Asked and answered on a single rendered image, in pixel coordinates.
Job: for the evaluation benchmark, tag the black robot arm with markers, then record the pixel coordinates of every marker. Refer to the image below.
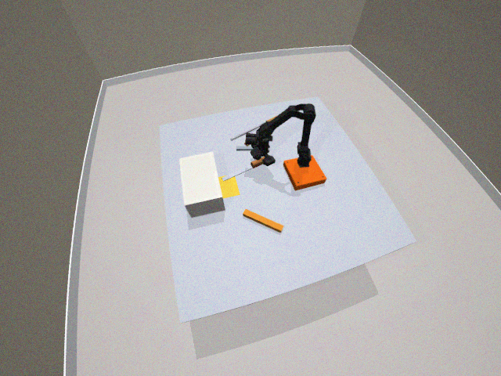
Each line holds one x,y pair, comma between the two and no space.
263,134

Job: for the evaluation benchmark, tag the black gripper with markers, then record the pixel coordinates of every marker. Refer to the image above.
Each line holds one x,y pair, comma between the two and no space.
269,159

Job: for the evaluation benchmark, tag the orange bar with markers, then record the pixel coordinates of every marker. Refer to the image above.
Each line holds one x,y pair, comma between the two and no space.
262,220

